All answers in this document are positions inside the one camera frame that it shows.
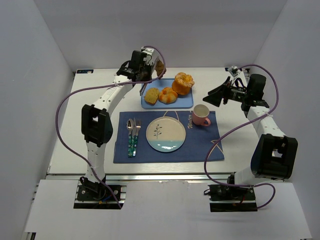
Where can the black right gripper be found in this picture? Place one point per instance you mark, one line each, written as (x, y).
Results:
(225, 92)

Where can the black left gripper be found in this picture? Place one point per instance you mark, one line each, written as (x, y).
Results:
(146, 75)

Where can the brown chocolate croissant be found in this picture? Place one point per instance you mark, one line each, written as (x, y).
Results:
(160, 69)

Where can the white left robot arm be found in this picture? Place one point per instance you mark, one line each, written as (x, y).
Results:
(96, 123)

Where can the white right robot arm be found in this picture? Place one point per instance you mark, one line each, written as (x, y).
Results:
(275, 153)

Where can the yellow bread slice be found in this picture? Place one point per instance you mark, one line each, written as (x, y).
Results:
(151, 96)

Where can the pink mug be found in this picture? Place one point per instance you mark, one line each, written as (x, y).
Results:
(200, 115)

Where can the orange striped round bun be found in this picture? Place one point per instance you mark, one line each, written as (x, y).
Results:
(167, 95)

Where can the light blue tray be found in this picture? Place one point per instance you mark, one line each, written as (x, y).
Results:
(182, 102)

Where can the sugar-topped tall orange bun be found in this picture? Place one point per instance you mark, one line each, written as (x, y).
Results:
(182, 83)

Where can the blue cloth placemat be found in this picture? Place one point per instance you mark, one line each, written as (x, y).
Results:
(198, 141)

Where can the blue label sticker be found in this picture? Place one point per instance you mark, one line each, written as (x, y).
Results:
(84, 71)

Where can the cream and blue plate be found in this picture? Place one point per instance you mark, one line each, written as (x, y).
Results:
(165, 134)

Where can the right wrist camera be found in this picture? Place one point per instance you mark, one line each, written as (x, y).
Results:
(234, 71)

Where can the fork with green handle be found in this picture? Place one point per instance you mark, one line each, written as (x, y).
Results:
(138, 127)

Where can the spoon with green handle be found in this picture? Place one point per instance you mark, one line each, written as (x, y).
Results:
(130, 127)

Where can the knife with green handle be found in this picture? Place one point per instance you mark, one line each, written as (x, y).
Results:
(133, 137)

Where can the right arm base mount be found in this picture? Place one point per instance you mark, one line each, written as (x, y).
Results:
(227, 199)

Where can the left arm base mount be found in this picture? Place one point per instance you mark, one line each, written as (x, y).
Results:
(94, 195)

